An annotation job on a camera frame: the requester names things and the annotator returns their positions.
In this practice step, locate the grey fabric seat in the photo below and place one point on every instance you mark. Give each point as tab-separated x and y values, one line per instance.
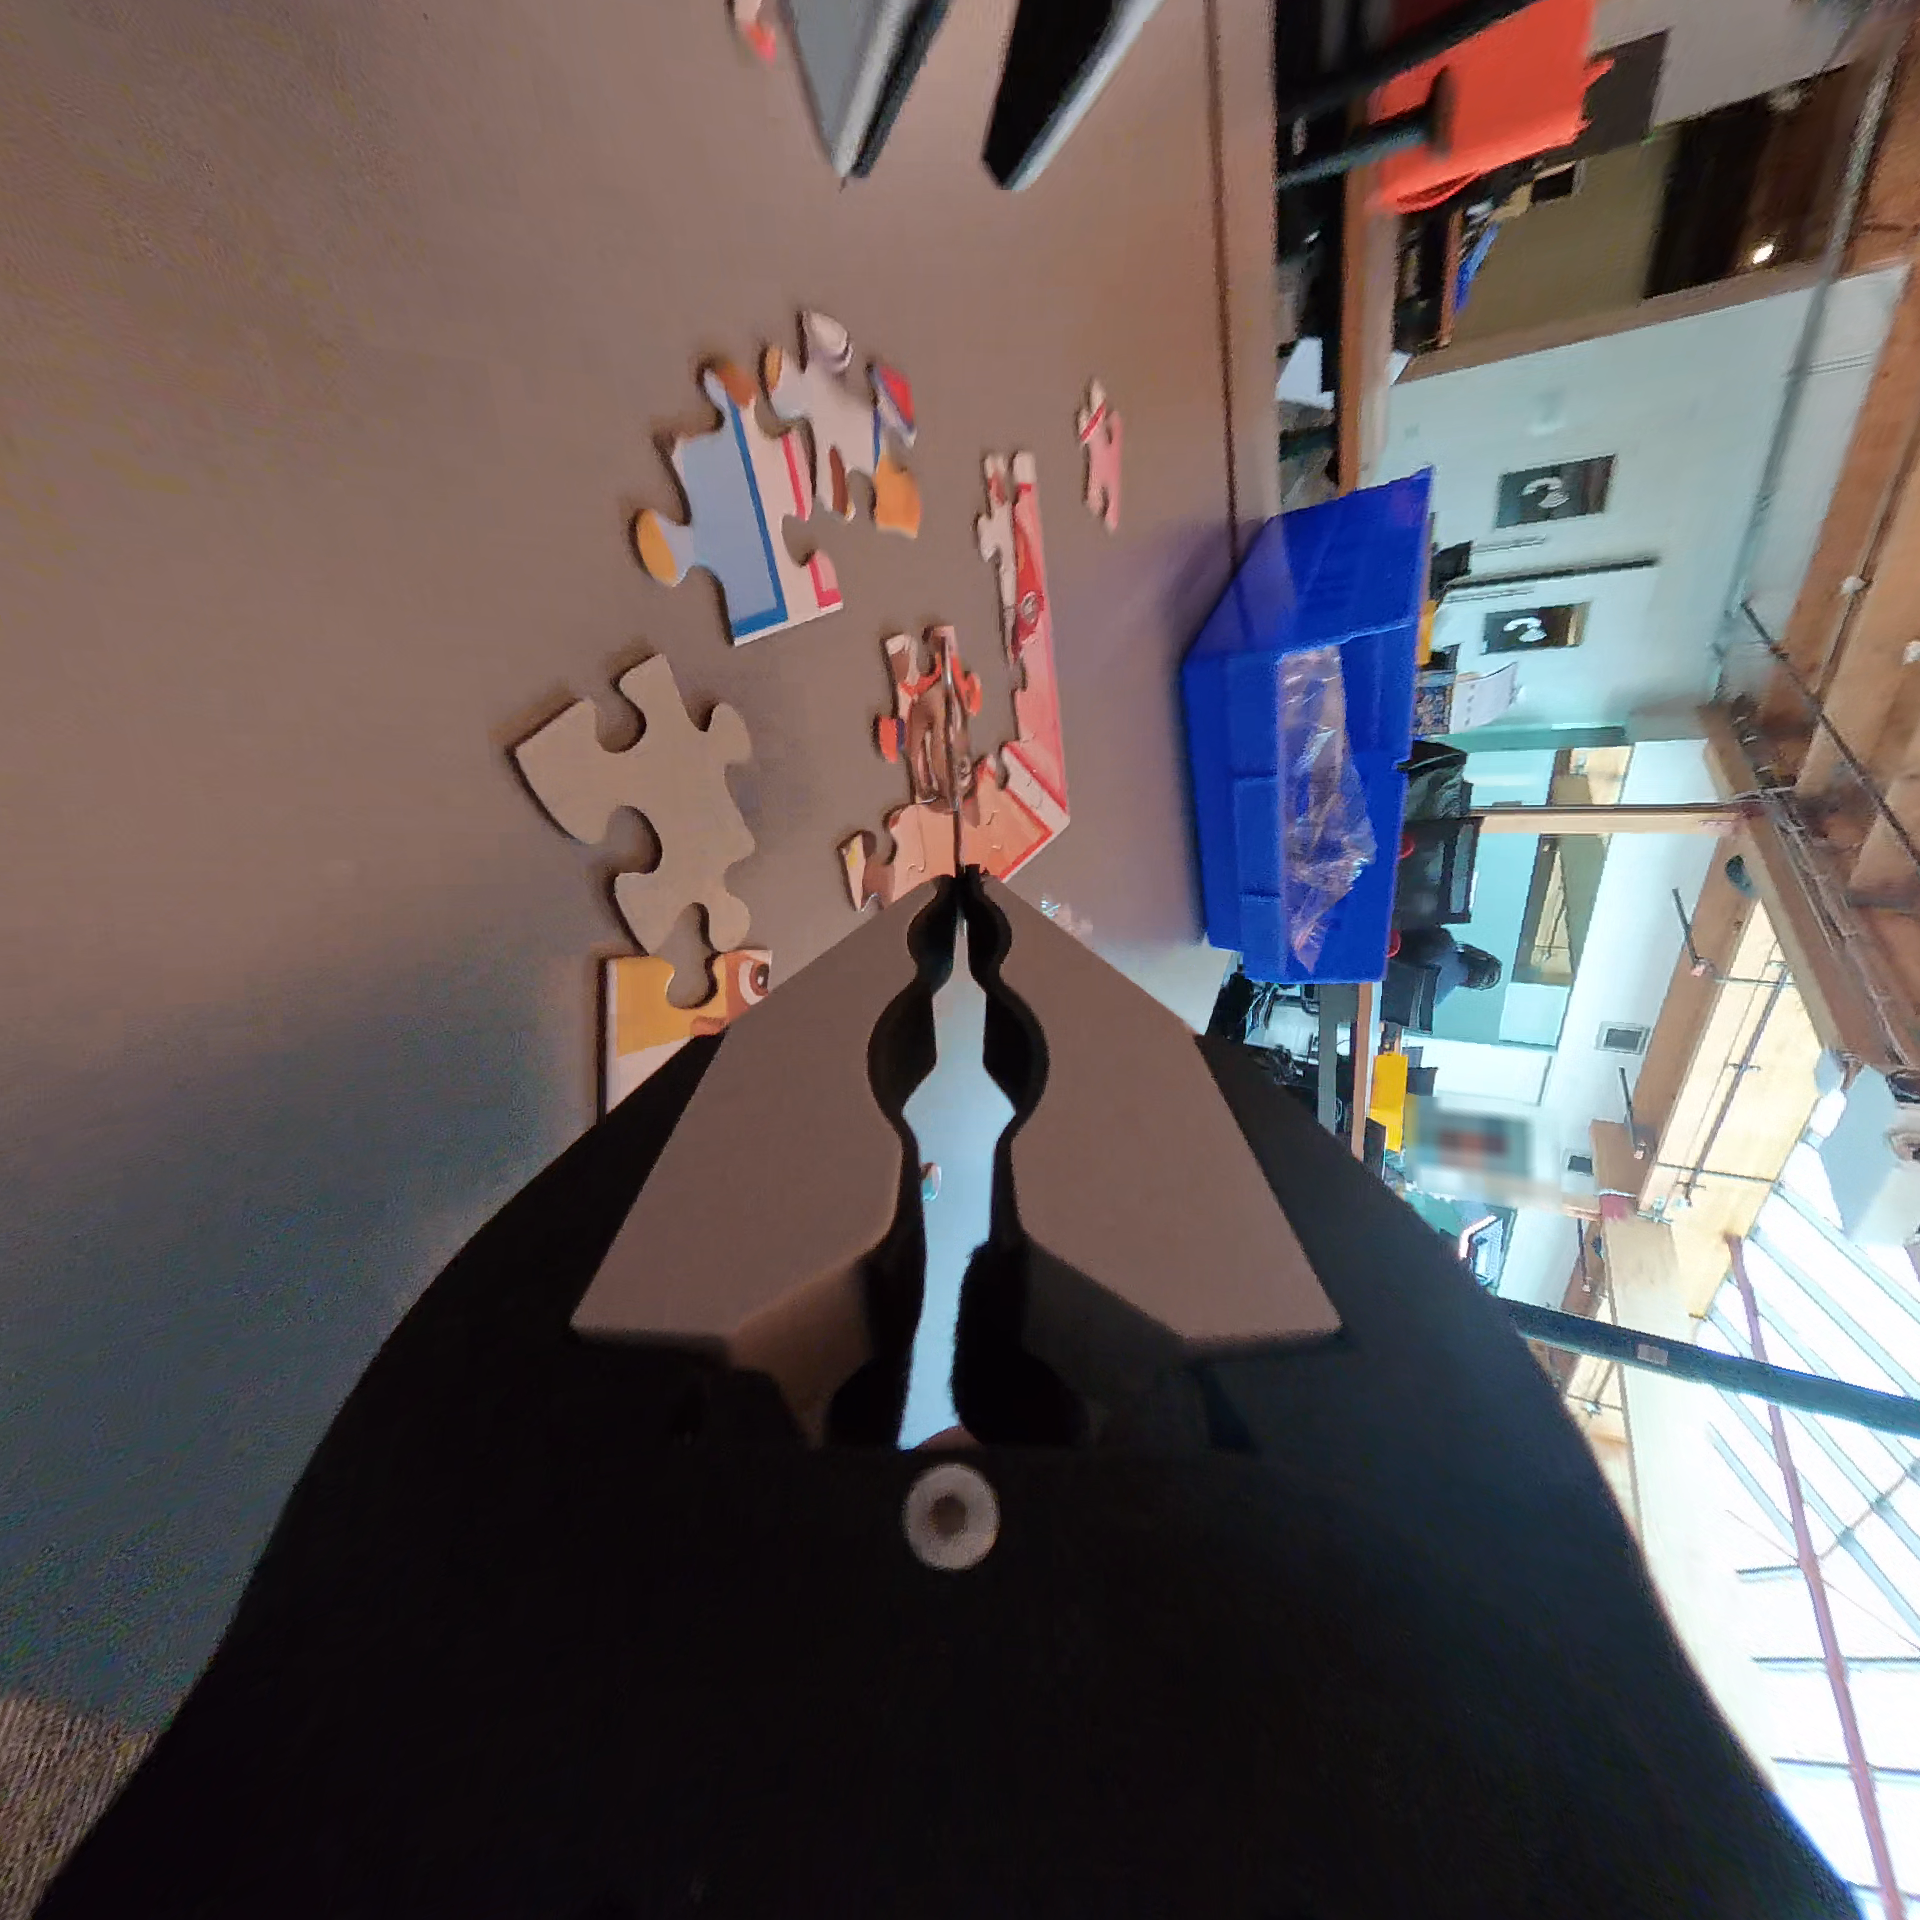
60	1815

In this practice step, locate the white puzzle piece orange knob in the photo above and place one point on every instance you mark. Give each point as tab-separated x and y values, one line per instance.
832	422

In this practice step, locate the blue plastic bin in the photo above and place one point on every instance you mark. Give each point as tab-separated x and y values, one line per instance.
1244	751

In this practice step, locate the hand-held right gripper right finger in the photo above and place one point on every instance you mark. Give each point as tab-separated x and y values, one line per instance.
1172	1202

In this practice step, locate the clear plastic bag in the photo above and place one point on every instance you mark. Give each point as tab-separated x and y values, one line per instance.
1329	810

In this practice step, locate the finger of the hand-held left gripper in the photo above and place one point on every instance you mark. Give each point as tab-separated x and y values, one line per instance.
840	61
1060	77

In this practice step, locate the pink striped puzzle piece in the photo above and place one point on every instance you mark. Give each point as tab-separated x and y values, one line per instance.
1100	451

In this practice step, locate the red fire dog puzzle section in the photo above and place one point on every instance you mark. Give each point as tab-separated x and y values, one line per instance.
1037	676

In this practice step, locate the dark green beam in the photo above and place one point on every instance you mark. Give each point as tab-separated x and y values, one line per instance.
1725	1365

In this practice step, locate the blue white red-striped puzzle piece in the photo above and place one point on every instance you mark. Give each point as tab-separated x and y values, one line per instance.
743	511

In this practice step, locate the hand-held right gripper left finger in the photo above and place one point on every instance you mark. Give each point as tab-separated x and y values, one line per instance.
751	1202

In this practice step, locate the orange panel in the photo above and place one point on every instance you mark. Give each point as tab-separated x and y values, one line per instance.
1484	106

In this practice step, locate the grey desk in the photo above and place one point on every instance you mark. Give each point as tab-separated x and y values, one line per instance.
301	451

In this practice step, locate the black wall sign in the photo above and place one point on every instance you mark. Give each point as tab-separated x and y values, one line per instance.
1532	628
1553	493

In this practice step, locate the clear plastic scrap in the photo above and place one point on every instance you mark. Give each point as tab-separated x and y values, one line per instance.
1069	916

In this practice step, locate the brown cardboard puzzle piece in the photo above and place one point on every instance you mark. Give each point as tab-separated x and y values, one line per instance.
645	797

